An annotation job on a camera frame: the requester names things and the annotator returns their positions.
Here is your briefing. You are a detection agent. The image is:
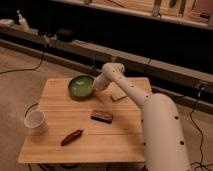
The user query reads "white spray bottle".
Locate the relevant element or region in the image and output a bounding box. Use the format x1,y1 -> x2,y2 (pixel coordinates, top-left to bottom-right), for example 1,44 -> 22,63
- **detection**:
17,11 -> 30,31

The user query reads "black device on ledge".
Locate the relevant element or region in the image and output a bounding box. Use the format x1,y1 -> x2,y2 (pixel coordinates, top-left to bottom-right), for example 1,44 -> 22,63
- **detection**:
56,28 -> 75,42

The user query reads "wooden table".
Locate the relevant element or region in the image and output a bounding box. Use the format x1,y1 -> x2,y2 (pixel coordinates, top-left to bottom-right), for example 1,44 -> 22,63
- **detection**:
18,78 -> 145,163

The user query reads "green ceramic bowl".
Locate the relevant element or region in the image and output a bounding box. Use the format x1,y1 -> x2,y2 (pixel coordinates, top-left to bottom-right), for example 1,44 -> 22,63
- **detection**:
68,75 -> 94,99

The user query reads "beige sponge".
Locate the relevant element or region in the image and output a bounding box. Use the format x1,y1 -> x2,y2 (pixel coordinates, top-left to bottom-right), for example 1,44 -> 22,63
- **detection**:
111,90 -> 126,101

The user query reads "white paper cup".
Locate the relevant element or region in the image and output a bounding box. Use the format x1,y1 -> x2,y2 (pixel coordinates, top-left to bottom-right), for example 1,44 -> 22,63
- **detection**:
24,111 -> 48,135

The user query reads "black floor cable left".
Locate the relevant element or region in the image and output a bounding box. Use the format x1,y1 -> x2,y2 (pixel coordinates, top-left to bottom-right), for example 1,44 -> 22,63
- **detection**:
0,46 -> 47,76

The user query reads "brown black rectangular block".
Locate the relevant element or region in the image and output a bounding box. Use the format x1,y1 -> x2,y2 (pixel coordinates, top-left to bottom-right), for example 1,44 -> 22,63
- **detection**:
91,110 -> 113,124

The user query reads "black cable right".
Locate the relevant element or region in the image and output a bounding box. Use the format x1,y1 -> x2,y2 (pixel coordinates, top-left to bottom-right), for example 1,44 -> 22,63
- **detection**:
188,84 -> 213,171

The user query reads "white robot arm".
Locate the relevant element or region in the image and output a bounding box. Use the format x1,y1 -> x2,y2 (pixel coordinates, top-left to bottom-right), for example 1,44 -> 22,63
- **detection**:
93,63 -> 191,171

